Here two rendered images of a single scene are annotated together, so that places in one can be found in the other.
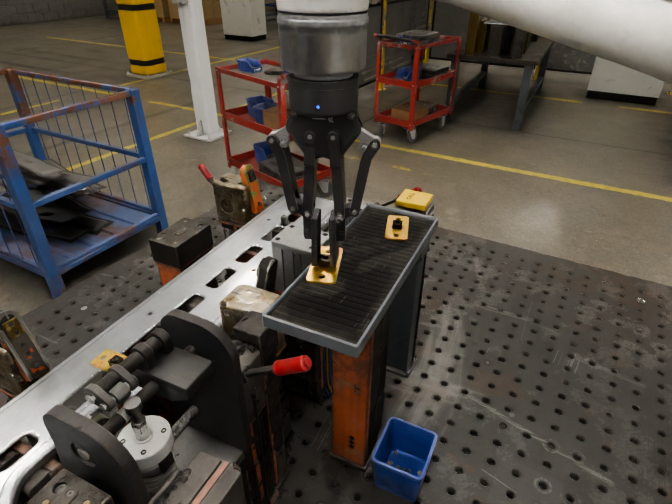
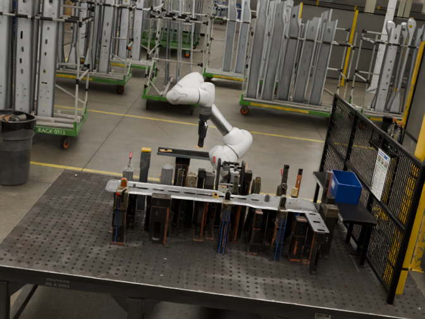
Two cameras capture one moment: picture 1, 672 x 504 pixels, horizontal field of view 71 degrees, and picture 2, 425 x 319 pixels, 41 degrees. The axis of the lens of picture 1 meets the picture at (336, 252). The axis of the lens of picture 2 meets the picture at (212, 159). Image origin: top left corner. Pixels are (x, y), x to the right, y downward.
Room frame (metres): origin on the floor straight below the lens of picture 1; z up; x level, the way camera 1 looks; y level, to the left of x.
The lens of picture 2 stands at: (2.36, 3.30, 2.35)
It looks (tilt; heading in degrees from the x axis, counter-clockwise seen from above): 18 degrees down; 239
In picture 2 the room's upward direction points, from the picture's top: 8 degrees clockwise
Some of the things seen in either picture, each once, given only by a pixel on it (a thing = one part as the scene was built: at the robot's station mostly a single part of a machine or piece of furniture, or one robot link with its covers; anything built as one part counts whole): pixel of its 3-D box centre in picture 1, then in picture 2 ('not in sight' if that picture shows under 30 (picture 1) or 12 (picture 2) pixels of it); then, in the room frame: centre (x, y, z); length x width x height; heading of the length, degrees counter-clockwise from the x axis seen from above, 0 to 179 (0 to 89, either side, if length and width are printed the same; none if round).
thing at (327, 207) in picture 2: not in sight; (326, 231); (-0.06, 0.80, 0.88); 0.08 x 0.08 x 0.36; 64
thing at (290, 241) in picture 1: (305, 319); (164, 194); (0.77, 0.07, 0.90); 0.13 x 0.10 x 0.41; 64
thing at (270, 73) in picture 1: (279, 130); not in sight; (3.36, 0.41, 0.49); 0.81 x 0.47 x 0.97; 44
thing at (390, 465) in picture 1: (403, 460); not in sight; (0.55, -0.13, 0.74); 0.11 x 0.10 x 0.09; 154
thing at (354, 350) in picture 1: (364, 263); (183, 153); (0.61, -0.04, 1.16); 0.37 x 0.14 x 0.02; 154
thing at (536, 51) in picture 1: (505, 56); not in sight; (5.85, -1.98, 0.57); 1.86 x 0.90 x 1.14; 153
